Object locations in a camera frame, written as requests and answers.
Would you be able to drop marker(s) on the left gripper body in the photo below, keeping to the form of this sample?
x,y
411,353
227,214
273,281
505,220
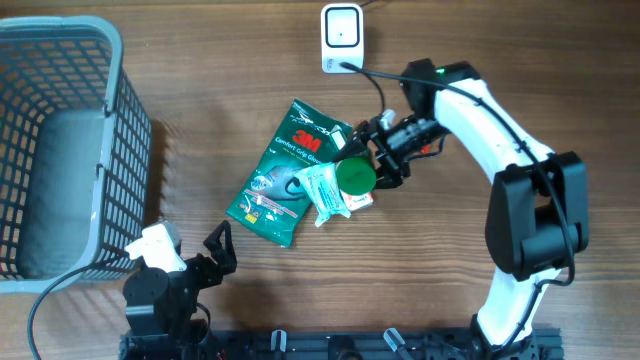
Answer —
x,y
201,274

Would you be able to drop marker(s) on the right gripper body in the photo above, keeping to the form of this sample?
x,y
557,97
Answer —
x,y
407,135

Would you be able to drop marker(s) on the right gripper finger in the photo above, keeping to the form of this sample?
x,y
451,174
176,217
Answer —
x,y
357,144
391,172

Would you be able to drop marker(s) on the green lidded jar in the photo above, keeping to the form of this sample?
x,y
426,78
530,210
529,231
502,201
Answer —
x,y
356,176

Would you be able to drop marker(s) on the red white small carton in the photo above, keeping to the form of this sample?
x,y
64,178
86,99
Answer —
x,y
357,202

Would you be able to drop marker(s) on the white teal tissue packet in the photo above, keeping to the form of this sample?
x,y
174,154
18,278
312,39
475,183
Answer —
x,y
320,184

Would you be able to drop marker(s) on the green 3M gloves packet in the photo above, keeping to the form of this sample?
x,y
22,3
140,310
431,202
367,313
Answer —
x,y
272,202

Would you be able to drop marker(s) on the green white gum pack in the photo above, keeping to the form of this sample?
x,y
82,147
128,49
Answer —
x,y
337,137

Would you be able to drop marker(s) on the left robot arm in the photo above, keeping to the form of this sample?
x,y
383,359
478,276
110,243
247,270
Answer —
x,y
165,318

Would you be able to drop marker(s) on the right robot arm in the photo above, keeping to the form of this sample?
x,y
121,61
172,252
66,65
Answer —
x,y
537,218

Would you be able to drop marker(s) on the white barcode scanner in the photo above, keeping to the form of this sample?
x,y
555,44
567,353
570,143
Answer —
x,y
342,37

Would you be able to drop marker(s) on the grey plastic mesh basket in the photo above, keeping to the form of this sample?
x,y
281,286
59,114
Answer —
x,y
76,146

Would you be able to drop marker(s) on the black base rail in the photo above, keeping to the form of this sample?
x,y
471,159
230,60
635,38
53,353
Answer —
x,y
431,344

